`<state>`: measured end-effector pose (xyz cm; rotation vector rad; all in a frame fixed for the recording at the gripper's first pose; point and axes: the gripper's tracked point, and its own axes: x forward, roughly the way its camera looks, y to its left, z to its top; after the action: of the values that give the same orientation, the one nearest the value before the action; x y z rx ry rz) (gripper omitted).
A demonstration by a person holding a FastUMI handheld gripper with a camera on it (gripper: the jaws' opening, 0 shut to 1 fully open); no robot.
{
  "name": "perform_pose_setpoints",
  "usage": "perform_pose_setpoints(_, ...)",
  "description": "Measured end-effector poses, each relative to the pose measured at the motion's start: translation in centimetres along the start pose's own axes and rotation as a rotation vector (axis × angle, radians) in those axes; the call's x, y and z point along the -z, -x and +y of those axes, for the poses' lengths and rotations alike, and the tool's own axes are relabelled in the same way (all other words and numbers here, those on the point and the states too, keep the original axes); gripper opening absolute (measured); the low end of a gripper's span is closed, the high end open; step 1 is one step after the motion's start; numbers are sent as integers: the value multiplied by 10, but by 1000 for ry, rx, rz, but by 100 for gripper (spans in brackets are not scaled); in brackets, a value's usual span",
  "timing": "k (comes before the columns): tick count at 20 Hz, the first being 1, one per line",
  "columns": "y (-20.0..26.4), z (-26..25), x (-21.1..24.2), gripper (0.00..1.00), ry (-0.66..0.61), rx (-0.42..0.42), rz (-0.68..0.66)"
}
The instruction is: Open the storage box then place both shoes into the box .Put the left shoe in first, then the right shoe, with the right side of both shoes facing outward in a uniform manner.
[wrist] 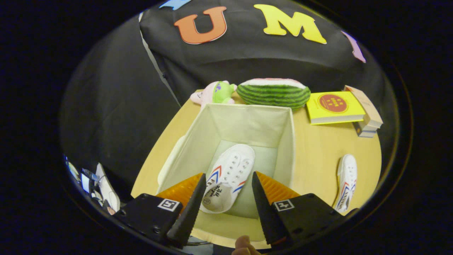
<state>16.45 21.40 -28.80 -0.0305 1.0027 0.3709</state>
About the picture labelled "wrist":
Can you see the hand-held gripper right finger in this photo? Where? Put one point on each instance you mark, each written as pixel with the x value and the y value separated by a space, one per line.
pixel 269 216

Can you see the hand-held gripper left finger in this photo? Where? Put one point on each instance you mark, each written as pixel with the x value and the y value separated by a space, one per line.
pixel 191 212

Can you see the white canvas shoe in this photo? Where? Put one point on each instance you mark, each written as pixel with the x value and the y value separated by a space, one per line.
pixel 233 163
pixel 348 170

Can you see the cream fabric storage box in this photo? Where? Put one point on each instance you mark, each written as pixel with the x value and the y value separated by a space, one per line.
pixel 247 124

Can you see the white curved object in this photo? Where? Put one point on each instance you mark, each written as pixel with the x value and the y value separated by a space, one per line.
pixel 108 191

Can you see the watermelon slice plush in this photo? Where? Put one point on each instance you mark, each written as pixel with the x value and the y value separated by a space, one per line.
pixel 272 95

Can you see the pink and green plush toy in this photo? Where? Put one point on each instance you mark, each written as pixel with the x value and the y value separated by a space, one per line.
pixel 212 94

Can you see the yellow book with red circle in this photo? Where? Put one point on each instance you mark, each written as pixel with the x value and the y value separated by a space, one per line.
pixel 332 106

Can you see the thin stacked book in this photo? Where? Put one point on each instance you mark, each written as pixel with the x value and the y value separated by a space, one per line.
pixel 366 134
pixel 368 127

